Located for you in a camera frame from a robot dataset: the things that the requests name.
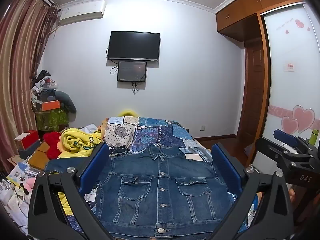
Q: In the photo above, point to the small black wall monitor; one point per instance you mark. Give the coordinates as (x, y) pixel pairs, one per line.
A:
(132, 71)

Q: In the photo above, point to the orange box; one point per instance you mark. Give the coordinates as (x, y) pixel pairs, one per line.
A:
(51, 105)

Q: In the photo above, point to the red plush toy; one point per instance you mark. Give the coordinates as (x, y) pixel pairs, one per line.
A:
(51, 145)

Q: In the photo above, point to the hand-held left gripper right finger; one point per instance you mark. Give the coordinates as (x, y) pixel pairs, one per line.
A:
(226, 167)

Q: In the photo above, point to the black wall television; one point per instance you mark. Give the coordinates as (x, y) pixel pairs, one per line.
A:
(133, 45)

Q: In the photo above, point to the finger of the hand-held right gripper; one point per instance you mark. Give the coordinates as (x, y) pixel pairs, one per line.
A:
(285, 135)

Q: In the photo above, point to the grey box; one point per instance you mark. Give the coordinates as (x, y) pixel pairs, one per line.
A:
(28, 152)

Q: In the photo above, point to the white air conditioner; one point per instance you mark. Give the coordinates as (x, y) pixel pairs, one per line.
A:
(82, 11)

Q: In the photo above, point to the yellow pillow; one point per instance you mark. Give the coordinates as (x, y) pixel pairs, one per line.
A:
(128, 113)

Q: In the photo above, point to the brown striped curtain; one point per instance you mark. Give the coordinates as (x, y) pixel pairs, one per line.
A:
(17, 62)

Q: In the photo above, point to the yellow cartoon blanket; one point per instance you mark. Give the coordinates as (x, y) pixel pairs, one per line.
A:
(75, 140)

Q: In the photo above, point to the pile of papers and books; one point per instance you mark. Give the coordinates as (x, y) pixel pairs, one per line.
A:
(15, 187)

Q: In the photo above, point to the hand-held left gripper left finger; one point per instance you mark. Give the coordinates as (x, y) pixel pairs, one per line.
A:
(96, 165)

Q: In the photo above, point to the brown cardboard box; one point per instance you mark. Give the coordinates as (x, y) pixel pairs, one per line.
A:
(38, 158)

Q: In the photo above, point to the green patterned cloth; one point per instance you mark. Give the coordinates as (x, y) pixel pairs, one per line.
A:
(51, 120)

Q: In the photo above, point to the blue denim jacket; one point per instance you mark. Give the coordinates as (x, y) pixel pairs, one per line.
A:
(160, 180)

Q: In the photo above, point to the pile of mixed clothes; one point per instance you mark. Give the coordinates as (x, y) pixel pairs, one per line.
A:
(42, 85)

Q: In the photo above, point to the brown wooden door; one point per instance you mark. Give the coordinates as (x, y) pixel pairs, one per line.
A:
(251, 87)

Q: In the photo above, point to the white wall socket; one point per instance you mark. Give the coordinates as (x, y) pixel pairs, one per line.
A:
(203, 127)

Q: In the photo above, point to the dark grey garment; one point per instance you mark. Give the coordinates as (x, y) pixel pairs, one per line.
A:
(66, 101)

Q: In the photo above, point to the white heart-print sliding door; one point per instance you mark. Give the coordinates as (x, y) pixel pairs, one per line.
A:
(290, 92)

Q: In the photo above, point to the wooden overhead cabinets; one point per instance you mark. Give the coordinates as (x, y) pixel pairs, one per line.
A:
(240, 10)

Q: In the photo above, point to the green bottle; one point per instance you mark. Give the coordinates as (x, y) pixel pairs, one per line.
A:
(315, 136)

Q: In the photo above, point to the red and white box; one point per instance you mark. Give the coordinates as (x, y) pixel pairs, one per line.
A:
(26, 138)

